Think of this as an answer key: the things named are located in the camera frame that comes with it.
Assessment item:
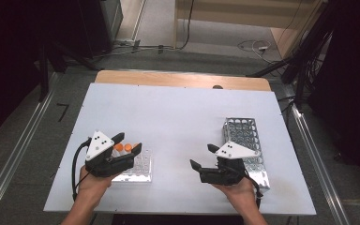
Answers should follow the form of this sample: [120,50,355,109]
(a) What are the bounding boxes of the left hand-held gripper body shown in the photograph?
[84,129,135,178]

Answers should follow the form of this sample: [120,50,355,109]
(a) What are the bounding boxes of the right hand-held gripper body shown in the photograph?
[200,141,260,186]

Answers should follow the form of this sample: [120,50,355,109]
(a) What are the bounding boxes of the clear plastic well plate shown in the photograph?
[112,148,154,183]

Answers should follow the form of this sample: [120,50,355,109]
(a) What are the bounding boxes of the metal test tube rack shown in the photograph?
[222,117,271,191]

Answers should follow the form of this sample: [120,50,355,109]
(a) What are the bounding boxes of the person's left hand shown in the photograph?
[78,166,120,201]

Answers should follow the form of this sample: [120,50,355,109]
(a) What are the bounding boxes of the person's right hand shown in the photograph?
[212,177,257,212]

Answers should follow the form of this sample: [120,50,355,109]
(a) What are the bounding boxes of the white table board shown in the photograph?
[42,82,317,217]

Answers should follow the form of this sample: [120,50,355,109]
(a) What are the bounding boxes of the wooden table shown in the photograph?
[94,69,272,92]

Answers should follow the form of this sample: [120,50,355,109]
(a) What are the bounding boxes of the dark equipment cabinet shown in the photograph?
[77,0,125,60]

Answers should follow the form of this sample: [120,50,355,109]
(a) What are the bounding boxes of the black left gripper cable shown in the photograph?
[71,138,92,202]

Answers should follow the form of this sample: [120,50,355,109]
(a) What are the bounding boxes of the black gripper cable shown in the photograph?
[71,138,92,202]
[243,172,264,209]

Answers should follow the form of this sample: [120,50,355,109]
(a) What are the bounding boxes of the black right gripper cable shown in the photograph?
[243,172,264,209]

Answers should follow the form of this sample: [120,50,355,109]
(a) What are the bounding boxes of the aluminium floor rail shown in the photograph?
[289,102,352,225]
[0,72,61,225]

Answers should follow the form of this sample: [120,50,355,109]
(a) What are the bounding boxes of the grey floor cable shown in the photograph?
[93,38,182,60]

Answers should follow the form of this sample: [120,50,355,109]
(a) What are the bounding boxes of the white floor cable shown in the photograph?
[237,39,283,65]

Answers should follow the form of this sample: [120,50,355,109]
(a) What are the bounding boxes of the black stand with cables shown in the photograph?
[246,0,341,111]

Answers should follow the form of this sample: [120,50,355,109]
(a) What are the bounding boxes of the black hanging cable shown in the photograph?
[174,0,196,51]

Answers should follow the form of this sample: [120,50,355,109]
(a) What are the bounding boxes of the light wooden furniture frame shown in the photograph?
[172,0,329,60]

